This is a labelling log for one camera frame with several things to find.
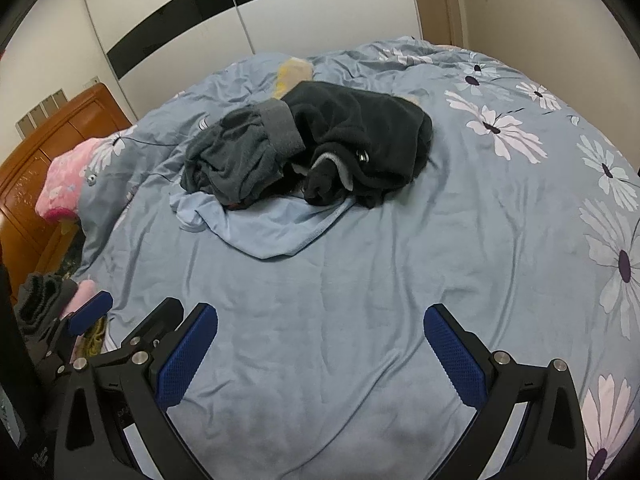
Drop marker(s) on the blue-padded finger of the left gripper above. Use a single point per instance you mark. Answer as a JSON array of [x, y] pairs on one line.
[[95, 308]]

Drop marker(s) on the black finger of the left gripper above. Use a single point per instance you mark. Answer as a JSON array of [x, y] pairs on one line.
[[54, 349]]

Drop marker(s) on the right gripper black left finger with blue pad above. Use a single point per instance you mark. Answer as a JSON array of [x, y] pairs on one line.
[[122, 397]]

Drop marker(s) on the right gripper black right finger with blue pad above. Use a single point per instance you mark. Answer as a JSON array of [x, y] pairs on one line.
[[550, 441]]

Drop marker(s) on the brown wooden headboard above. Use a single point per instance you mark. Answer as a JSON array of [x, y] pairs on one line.
[[28, 242]]

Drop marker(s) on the pink fluffy pillow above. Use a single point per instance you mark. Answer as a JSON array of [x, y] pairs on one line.
[[67, 173]]

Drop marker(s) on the light blue shirt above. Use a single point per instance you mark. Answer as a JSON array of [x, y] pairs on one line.
[[278, 226]]

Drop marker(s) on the blue floral bed duvet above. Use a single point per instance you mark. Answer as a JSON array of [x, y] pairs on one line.
[[524, 223]]

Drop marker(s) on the white wardrobe with black stripe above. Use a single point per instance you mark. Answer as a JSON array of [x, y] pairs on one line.
[[157, 48]]

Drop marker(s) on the yellow beige garment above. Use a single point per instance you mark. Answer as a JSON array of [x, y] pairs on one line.
[[291, 73]]

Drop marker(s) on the black fleece hoodie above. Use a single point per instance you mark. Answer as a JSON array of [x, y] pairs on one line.
[[359, 143]]

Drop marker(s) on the grey wall switch panel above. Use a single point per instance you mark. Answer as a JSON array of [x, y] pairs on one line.
[[39, 114]]

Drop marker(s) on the wooden door frame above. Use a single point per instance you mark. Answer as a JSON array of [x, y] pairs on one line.
[[443, 22]]

